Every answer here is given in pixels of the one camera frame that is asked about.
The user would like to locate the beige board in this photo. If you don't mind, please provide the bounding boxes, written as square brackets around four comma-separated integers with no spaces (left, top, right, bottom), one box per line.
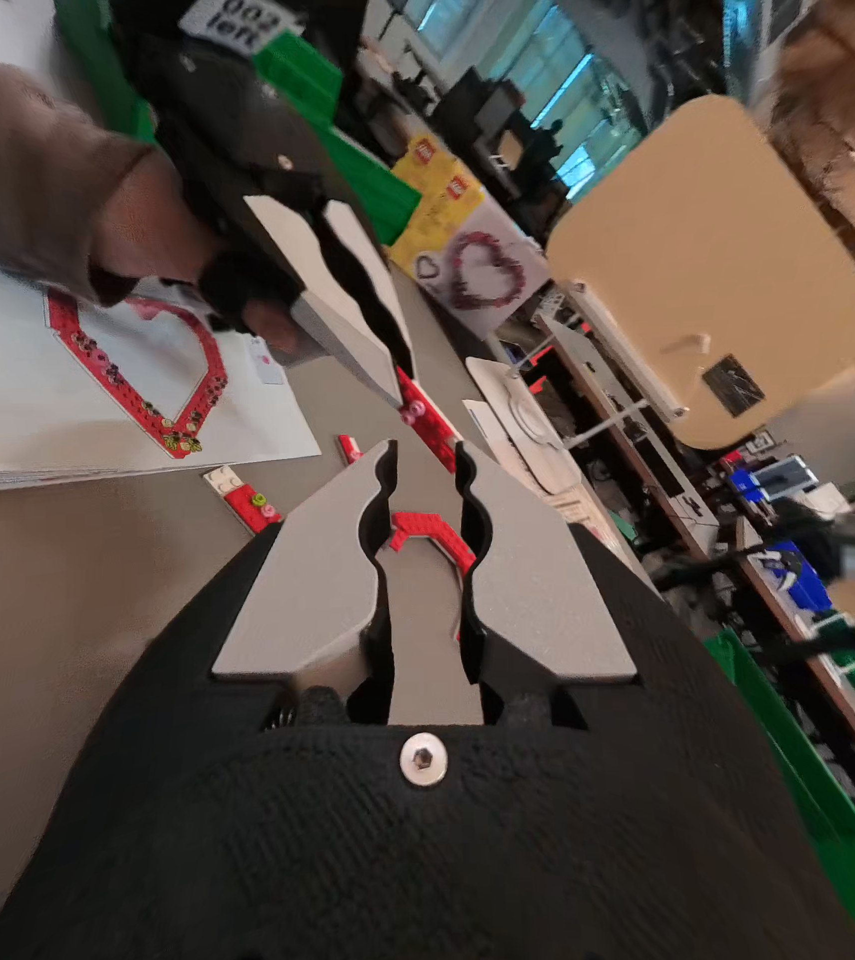
[545,93,855,451]

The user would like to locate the person's left hand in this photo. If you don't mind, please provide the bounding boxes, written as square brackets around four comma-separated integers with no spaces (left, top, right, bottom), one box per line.
[88,148,309,357]

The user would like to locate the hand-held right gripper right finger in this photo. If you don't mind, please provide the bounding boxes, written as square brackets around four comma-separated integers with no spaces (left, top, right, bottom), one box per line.
[454,441,639,725]

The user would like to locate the blue storage bin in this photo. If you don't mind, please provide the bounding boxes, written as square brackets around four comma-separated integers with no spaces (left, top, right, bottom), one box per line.
[768,543,835,615]

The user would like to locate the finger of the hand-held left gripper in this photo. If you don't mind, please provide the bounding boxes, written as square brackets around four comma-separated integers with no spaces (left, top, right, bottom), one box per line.
[315,198,417,380]
[243,195,406,410]

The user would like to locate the red curved lego piece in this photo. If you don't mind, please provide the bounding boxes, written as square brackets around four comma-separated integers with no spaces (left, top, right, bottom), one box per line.
[388,511,478,579]

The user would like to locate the yellow lego box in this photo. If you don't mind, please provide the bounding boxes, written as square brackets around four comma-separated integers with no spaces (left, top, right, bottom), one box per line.
[386,133,552,339]

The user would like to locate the red lego strip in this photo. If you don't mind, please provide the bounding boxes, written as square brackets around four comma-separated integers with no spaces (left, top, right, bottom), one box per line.
[396,367,460,472]

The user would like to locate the white device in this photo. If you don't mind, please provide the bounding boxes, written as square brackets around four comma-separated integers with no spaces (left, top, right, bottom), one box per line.
[463,356,586,496]

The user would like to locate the white instruction booklet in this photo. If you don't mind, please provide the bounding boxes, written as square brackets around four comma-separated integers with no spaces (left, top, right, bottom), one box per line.
[0,251,322,495]

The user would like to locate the red and white lego piece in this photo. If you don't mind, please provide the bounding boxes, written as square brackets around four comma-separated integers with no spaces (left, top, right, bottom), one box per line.
[202,465,284,535]

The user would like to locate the person's left forearm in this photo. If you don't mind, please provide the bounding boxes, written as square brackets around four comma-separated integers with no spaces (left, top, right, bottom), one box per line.
[0,26,162,305]

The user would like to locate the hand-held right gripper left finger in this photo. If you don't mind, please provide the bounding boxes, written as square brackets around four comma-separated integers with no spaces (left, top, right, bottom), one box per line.
[210,439,399,725]

